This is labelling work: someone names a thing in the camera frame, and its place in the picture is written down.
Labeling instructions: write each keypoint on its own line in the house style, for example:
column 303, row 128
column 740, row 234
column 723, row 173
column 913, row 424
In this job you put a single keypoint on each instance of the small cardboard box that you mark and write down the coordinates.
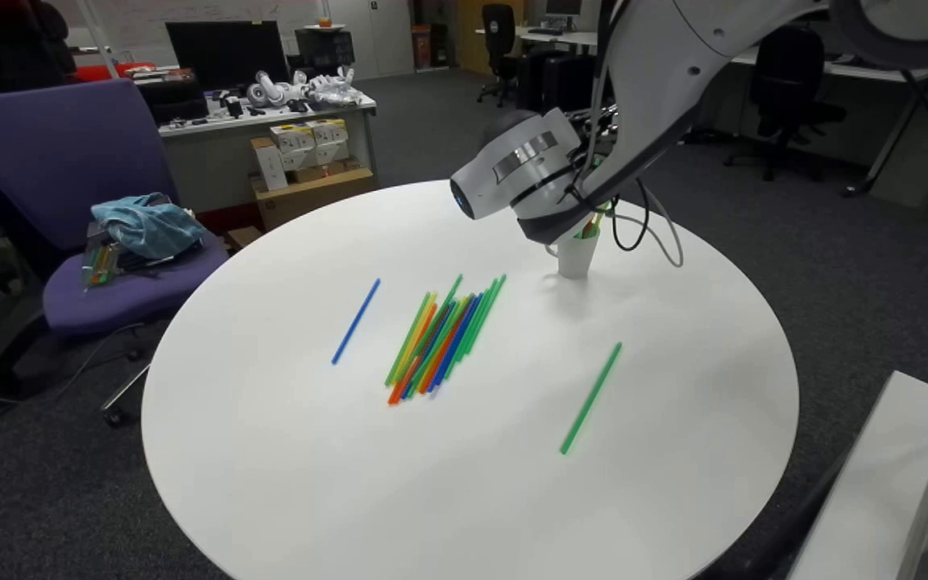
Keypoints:
column 243, row 237

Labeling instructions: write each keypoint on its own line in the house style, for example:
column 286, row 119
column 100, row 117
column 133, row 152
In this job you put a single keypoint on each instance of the heap of white robot parts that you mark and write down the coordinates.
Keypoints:
column 303, row 87

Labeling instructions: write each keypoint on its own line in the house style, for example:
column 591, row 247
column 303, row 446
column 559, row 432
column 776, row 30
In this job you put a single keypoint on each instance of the large cardboard box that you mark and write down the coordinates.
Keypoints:
column 311, row 197

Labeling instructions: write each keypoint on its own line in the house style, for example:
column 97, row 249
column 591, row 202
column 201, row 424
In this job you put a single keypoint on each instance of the purple office chair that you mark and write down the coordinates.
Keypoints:
column 61, row 153

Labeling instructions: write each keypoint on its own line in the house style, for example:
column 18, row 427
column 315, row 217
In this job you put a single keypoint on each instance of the blue straw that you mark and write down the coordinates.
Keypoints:
column 356, row 321

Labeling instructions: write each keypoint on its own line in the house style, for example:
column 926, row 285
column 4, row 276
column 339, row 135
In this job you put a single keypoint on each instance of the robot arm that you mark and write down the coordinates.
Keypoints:
column 657, row 72

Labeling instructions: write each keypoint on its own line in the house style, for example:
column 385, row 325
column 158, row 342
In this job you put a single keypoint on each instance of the orange straw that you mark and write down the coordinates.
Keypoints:
column 589, row 229

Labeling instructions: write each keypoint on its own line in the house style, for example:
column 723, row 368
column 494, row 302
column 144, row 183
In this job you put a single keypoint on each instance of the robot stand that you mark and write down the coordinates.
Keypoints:
column 867, row 483

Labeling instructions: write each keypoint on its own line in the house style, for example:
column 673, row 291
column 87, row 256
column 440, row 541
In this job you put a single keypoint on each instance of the black office chair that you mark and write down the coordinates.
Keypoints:
column 500, row 48
column 790, row 89

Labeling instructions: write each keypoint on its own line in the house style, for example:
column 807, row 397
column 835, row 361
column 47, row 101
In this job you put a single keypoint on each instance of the black monitor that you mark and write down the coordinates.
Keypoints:
column 226, row 52

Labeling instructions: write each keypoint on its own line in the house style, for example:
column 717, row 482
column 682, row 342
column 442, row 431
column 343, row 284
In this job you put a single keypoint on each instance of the heap of coloured straws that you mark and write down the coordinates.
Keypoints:
column 441, row 338

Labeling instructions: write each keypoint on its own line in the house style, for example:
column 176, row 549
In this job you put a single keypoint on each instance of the black cabinet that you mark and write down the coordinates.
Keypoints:
column 553, row 80

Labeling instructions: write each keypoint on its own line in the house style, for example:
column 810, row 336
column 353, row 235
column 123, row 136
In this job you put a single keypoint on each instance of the clear bag of straws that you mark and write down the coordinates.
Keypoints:
column 100, row 264

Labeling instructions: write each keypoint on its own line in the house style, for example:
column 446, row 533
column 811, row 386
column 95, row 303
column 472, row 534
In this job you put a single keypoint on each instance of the grey desk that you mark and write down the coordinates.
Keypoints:
column 214, row 161

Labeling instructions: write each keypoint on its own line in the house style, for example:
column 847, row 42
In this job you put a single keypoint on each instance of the black bag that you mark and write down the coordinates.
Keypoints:
column 174, row 98

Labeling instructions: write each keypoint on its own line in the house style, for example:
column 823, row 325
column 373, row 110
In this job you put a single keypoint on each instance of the stack of white boxes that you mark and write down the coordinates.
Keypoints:
column 303, row 145

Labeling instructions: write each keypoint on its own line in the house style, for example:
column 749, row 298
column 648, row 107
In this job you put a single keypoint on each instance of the blue cloth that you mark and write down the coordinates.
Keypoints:
column 150, row 225

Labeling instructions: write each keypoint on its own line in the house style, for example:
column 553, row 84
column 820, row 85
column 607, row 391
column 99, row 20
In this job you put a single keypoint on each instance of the white paper cup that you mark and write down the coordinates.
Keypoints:
column 576, row 258

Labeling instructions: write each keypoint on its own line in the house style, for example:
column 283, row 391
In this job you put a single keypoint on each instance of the green straw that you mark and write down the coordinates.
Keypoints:
column 590, row 399
column 598, row 219

